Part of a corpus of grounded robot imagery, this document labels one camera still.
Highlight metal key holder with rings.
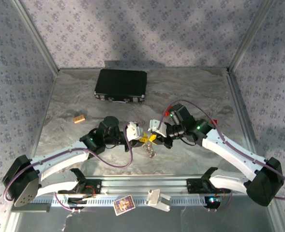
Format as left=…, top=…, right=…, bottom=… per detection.
left=142, top=141, right=157, bottom=159

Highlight black hard case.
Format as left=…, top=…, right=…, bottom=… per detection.
left=93, top=69, right=148, bottom=103

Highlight playing card box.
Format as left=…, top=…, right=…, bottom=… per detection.
left=113, top=195, right=136, bottom=217

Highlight small black controller board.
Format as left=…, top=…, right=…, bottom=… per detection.
left=67, top=197, right=88, bottom=210
left=204, top=196, right=222, bottom=209

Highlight dark grey bar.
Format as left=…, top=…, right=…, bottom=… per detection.
left=11, top=203, right=50, bottom=213

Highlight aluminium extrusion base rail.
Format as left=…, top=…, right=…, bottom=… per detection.
left=85, top=174, right=232, bottom=196

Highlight white plastic bracket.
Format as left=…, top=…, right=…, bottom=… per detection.
left=144, top=189, right=172, bottom=213

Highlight aluminium side rail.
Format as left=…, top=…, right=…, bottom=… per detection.
left=225, top=67, right=263, bottom=165

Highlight grey slotted cable duct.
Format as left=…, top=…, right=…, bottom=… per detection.
left=35, top=195, right=222, bottom=207

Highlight aluminium frame post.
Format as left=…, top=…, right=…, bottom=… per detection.
left=228, top=0, right=278, bottom=71
left=11, top=0, right=60, bottom=73

